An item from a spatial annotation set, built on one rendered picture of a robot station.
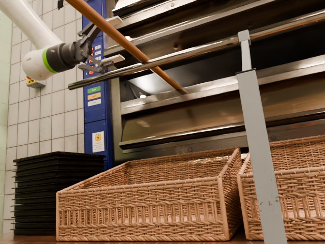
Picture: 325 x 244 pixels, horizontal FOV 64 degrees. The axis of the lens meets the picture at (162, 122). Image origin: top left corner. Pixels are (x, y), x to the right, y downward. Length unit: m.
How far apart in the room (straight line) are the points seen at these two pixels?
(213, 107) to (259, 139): 0.70
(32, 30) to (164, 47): 0.58
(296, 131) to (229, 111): 0.28
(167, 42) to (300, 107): 0.65
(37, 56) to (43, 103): 0.84
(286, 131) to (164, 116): 0.56
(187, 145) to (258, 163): 0.70
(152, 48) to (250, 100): 0.83
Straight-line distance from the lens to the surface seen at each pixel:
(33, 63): 1.04
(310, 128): 1.19
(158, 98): 1.34
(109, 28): 0.83
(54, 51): 0.99
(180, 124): 1.26
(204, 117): 1.24
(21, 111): 1.99
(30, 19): 1.19
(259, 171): 0.57
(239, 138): 1.19
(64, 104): 1.71
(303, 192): 0.68
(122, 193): 0.80
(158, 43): 1.32
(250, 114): 0.59
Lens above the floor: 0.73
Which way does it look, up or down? 13 degrees up
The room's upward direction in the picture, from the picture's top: 5 degrees counter-clockwise
